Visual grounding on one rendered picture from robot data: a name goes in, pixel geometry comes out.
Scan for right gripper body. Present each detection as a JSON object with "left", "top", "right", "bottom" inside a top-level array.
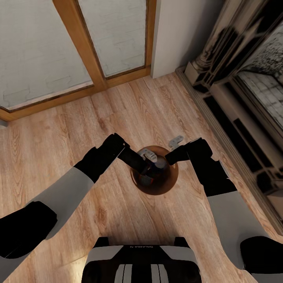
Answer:
[{"left": 165, "top": 145, "right": 185, "bottom": 165}]

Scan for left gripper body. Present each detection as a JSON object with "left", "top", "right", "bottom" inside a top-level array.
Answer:
[{"left": 126, "top": 151, "right": 151, "bottom": 176}]

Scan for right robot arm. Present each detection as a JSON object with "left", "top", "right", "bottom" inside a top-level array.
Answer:
[{"left": 165, "top": 135, "right": 283, "bottom": 283}]

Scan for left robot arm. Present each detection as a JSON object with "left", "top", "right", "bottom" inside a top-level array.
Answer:
[{"left": 0, "top": 133, "right": 158, "bottom": 283}]

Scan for robot trunk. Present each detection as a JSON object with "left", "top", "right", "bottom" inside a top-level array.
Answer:
[{"left": 114, "top": 264, "right": 169, "bottom": 283}]

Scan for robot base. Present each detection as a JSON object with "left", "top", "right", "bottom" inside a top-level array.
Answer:
[{"left": 81, "top": 237, "right": 202, "bottom": 283}]

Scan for trash can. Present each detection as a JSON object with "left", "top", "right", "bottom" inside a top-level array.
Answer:
[{"left": 130, "top": 145, "right": 179, "bottom": 196}]

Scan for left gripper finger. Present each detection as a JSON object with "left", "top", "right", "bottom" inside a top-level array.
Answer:
[{"left": 144, "top": 168, "right": 158, "bottom": 180}]

